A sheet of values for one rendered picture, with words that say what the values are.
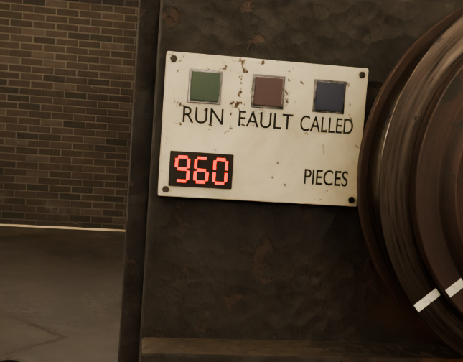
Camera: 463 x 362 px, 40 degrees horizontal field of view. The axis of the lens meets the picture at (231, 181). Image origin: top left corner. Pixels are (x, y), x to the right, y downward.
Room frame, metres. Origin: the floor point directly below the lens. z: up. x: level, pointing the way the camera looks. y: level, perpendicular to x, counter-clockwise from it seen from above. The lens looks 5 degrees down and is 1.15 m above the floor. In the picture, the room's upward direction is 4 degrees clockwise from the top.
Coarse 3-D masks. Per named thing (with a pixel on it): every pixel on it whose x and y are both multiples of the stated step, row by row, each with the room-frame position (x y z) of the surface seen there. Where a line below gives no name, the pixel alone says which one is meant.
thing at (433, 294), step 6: (456, 282) 0.69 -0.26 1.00; (462, 282) 0.69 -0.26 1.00; (450, 288) 0.69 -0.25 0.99; (456, 288) 0.69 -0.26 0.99; (432, 294) 0.71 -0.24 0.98; (438, 294) 0.71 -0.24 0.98; (450, 294) 0.69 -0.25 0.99; (420, 300) 0.71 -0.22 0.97; (426, 300) 0.71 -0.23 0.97; (432, 300) 0.71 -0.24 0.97; (414, 306) 0.70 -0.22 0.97; (420, 306) 0.71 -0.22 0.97
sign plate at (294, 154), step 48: (240, 96) 0.81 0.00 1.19; (288, 96) 0.82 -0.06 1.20; (192, 144) 0.80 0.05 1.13; (240, 144) 0.81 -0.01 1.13; (288, 144) 0.82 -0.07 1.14; (336, 144) 0.83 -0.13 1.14; (192, 192) 0.80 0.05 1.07; (240, 192) 0.81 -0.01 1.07; (288, 192) 0.82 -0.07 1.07; (336, 192) 0.83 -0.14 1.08
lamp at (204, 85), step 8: (192, 72) 0.79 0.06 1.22; (200, 72) 0.80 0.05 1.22; (208, 72) 0.80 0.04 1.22; (192, 80) 0.79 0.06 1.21; (200, 80) 0.80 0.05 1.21; (208, 80) 0.80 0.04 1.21; (216, 80) 0.80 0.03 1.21; (192, 88) 0.79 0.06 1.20; (200, 88) 0.80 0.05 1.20; (208, 88) 0.80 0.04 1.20; (216, 88) 0.80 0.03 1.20; (192, 96) 0.80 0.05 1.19; (200, 96) 0.80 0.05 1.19; (208, 96) 0.80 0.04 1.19; (216, 96) 0.80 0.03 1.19
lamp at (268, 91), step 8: (256, 80) 0.81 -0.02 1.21; (264, 80) 0.81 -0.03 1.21; (272, 80) 0.81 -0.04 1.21; (280, 80) 0.81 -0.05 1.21; (256, 88) 0.81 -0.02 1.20; (264, 88) 0.81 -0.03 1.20; (272, 88) 0.81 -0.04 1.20; (280, 88) 0.81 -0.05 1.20; (256, 96) 0.81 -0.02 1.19; (264, 96) 0.81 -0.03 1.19; (272, 96) 0.81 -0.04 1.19; (280, 96) 0.81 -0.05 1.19; (256, 104) 0.81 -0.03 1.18; (264, 104) 0.81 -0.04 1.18; (272, 104) 0.81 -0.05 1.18; (280, 104) 0.81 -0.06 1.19
